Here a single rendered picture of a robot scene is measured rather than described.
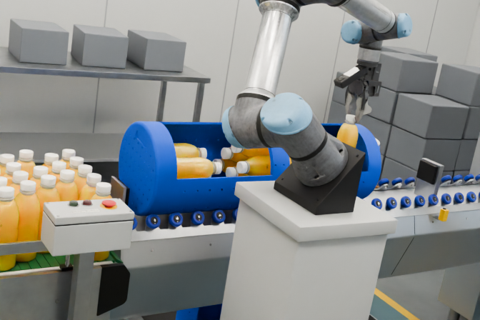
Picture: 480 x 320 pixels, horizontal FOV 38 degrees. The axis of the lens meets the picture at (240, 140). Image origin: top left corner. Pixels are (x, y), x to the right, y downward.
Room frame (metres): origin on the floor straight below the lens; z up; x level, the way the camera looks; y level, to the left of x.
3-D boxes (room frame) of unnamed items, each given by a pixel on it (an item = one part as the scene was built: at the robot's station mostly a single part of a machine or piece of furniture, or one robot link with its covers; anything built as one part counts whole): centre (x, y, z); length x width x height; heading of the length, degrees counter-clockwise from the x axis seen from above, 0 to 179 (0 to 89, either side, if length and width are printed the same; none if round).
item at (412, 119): (5.75, -1.39, 0.59); 1.20 x 0.80 x 1.19; 32
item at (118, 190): (1.94, 0.33, 0.99); 0.10 x 0.02 x 0.12; 34
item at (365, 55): (2.36, -0.38, 1.50); 0.08 x 0.08 x 0.05
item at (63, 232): (1.59, 0.34, 1.05); 0.20 x 0.10 x 0.10; 124
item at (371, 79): (2.36, -0.39, 1.42); 0.09 x 0.08 x 0.12; 124
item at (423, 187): (2.69, -0.77, 1.00); 0.10 x 0.04 x 0.15; 34
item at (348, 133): (2.34, -0.37, 1.17); 0.07 x 0.07 x 0.19
